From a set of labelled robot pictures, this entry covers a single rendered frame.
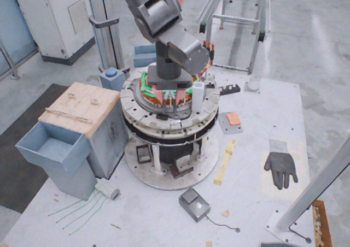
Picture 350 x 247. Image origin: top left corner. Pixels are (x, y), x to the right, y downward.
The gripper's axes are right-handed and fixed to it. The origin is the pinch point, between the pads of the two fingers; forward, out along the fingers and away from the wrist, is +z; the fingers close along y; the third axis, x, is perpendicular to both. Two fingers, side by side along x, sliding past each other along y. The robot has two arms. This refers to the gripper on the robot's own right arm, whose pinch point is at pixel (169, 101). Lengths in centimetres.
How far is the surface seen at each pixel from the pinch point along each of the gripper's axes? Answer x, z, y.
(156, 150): 0.8, 22.0, -4.7
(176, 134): -2.0, 10.8, 1.9
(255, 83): 49, 33, 44
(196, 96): 3.2, 1.2, 7.3
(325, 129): 87, 115, 142
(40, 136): 1.3, 15.4, -41.4
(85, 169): -3.8, 26.1, -28.3
